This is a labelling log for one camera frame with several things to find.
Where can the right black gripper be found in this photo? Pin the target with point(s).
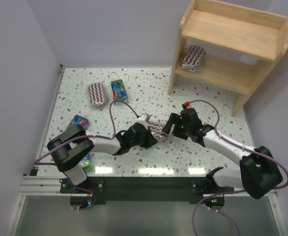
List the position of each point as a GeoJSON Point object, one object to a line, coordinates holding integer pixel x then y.
{"type": "Point", "coordinates": [177, 128]}

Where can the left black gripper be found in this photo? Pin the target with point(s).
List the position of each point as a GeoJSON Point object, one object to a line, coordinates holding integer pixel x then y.
{"type": "Point", "coordinates": [146, 137]}

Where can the purple zigzag sponge pack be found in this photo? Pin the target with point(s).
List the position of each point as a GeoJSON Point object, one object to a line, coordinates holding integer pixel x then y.
{"type": "Point", "coordinates": [97, 94]}
{"type": "Point", "coordinates": [192, 61]}
{"type": "Point", "coordinates": [156, 130]}

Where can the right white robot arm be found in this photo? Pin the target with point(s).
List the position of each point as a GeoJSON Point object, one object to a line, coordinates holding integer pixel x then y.
{"type": "Point", "coordinates": [257, 173]}

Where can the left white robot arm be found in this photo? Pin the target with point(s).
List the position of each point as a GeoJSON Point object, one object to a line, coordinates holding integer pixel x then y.
{"type": "Point", "coordinates": [71, 146]}

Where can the wooden two-tier shelf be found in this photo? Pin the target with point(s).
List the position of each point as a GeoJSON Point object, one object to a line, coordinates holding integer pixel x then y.
{"type": "Point", "coordinates": [243, 46]}

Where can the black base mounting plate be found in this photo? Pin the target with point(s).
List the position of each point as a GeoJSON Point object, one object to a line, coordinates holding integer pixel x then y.
{"type": "Point", "coordinates": [151, 189]}

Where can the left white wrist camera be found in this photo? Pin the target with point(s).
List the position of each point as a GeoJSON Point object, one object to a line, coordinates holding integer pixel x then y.
{"type": "Point", "coordinates": [143, 120]}

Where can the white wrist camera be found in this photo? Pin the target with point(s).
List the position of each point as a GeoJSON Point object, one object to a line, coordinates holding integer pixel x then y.
{"type": "Point", "coordinates": [186, 105]}
{"type": "Point", "coordinates": [143, 120]}

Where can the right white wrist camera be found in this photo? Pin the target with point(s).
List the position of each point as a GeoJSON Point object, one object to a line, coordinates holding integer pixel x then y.
{"type": "Point", "coordinates": [186, 105]}

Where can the aluminium frame rail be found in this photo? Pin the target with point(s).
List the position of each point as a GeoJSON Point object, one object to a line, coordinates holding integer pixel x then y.
{"type": "Point", "coordinates": [50, 114]}

